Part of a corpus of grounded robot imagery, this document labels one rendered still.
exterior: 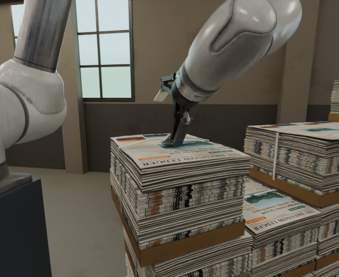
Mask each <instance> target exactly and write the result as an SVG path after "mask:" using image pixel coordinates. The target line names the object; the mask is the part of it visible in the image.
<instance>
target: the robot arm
mask: <svg viewBox="0 0 339 277"><path fill-rule="evenodd" d="M71 4H72V0H24V5H23V11H22V15H21V21H20V26H19V32H18V38H17V43H16V48H15V53H14V59H10V60H8V61H6V62H5V63H3V64H2V65H1V66H0V194H2V193H4V192H6V191H9V190H11V189H13V188H15V187H17V186H20V185H22V184H25V183H28V182H31V181H32V175H31V174H26V173H12V172H9V171H8V166H7V162H6V154H5V149H7V148H9V147H10V146H11V145H15V144H20V143H25V142H29V141H33V140H37V139H40V138H42V137H45V136H47V135H49V134H51V133H53V132H54V131H56V130H57V129H58V128H59V127H60V126H61V125H62V124H63V122H64V121H65V118H66V116H67V103H66V101H65V98H64V82H63V80H62V78H61V76H60V75H59V74H58V73H57V72H56V70H57V65H58V60H59V55H60V52H61V48H62V43H63V38H64V34H65V29H66V25H67V21H68V17H69V12H70V7H71ZM301 17H302V6H301V3H300V0H226V1H225V2H224V3H223V4H222V5H221V6H220V7H218V8H217V9H216V10H215V11H214V12H213V14H212V15H211V16H210V17H209V18H208V20H207V21H206V23H205V24H204V25H203V27H202V28H201V29H200V31H199V33H198V34H197V36H196V38H195V39H194V41H193V43H192V45H191V47H190V49H189V53H188V57H187V58H186V59H185V61H184V62H183V64H182V66H181V67H180V69H179V70H178V72H173V73H172V74H171V75H169V76H165V77H161V78H160V81H161V82H162V84H161V88H160V90H159V92H158V94H157V95H156V97H155V99H154V102H163V100H164V99H165V98H166V96H167V95H168V94H170V95H171V96H172V101H173V106H174V109H173V116H174V119H173V125H172V131H171V134H168V135H167V136H166V137H165V138H164V139H163V140H162V141H161V143H172V144H173V145H174V146H175V145H182V144H183V141H184V139H185V136H186V134H187V132H188V129H189V127H190V125H191V124H192V122H193V118H190V117H189V114H188V113H189V111H190V108H192V107H194V106H195V105H197V104H198V103H199V102H202V101H205V100H207V99H208V98H209V97H210V96H211V95H212V94H213V93H214V92H216V91H217V90H218V89H219V88H220V87H221V86H224V85H227V84H229V83H230V82H231V81H233V80H234V79H237V78H238V77H240V76H241V75H243V74H244V73H245V72H246V71H248V70H249V69H250V68H251V67H252V66H253V65H254V64H255V63H256V62H258V61H259V60H260V59H261V58H265V57H267V56H269V55H270V54H272V53H273V52H275V51H276V50H278V49H279V48H280V47H281V46H283V45H284V44H285V43H286V42H287V41H288V40H289V39H290V38H291V36H292V35H293V34H294V33H295V31H296V29H297V27H298V25H299V23H300V20H301ZM171 81H174V83H173V85H172V86H171V85H169V84H168V82H171ZM177 112H179V113H177Z"/></svg>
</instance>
